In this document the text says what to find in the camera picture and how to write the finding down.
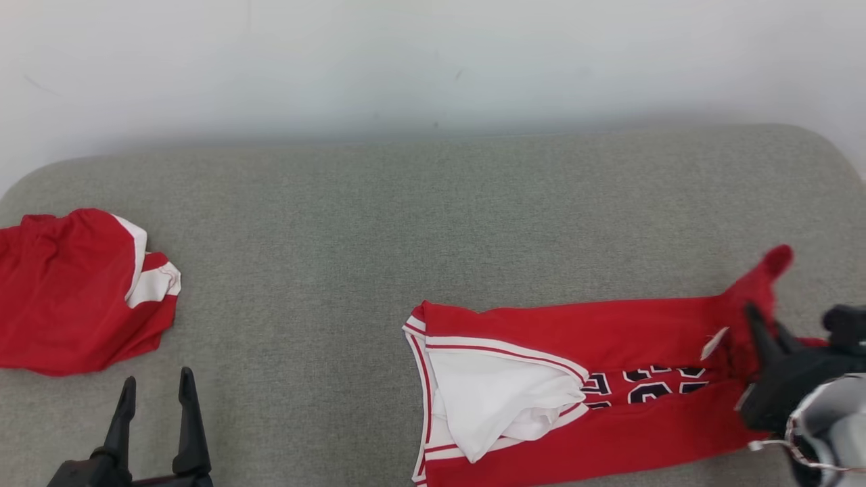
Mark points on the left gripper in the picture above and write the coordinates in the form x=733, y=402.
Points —
x=88, y=475

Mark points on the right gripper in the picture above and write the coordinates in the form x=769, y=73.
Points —
x=791, y=385

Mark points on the red shorts with white panels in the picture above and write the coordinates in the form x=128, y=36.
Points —
x=61, y=297

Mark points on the red basketball jersey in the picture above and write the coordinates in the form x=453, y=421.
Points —
x=575, y=325

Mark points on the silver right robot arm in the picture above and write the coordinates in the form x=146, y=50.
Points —
x=839, y=433

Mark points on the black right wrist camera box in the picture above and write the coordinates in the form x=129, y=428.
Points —
x=846, y=328

